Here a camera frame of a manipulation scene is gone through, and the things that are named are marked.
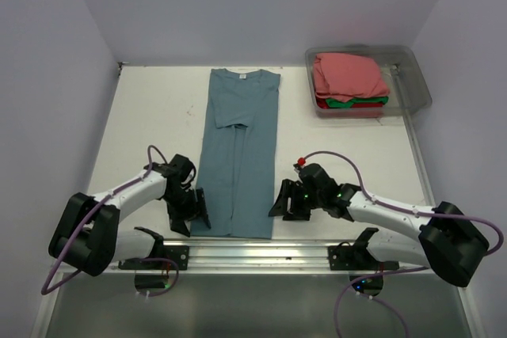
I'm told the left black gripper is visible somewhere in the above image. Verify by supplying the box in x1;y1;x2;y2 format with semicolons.
163;187;210;236

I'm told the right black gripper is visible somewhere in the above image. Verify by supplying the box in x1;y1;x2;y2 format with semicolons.
269;178;324;222

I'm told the blue t-shirt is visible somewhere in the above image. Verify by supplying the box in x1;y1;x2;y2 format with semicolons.
191;69;280;239

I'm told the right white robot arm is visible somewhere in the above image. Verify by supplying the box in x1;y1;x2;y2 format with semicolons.
269;163;490;287

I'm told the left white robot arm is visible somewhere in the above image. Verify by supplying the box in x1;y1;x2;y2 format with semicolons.
48;154;212;276

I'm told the folded red t-shirt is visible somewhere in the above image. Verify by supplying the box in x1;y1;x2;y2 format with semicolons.
315;96;385;116

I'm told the folded green t-shirt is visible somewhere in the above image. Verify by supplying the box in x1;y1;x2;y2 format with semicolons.
322;94;388;108

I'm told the folded pink t-shirt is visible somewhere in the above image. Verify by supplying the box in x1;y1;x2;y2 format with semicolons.
313;52;390;103

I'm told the clear plastic bin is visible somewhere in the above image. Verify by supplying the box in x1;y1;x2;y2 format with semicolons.
305;45;432;118

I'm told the aluminium mounting rail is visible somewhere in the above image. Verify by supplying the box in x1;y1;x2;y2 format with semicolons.
51;239;468;275

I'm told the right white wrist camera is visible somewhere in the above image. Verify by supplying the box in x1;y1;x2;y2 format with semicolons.
293;157;307;171

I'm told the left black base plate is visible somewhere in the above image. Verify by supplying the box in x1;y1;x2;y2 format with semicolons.
118;245;189;271

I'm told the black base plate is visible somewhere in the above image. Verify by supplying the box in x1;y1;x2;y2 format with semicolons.
118;245;189;271
327;245;399;272

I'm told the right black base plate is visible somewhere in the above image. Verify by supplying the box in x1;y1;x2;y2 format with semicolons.
327;245;399;272

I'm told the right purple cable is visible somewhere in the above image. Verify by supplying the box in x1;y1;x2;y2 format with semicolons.
304;150;507;338

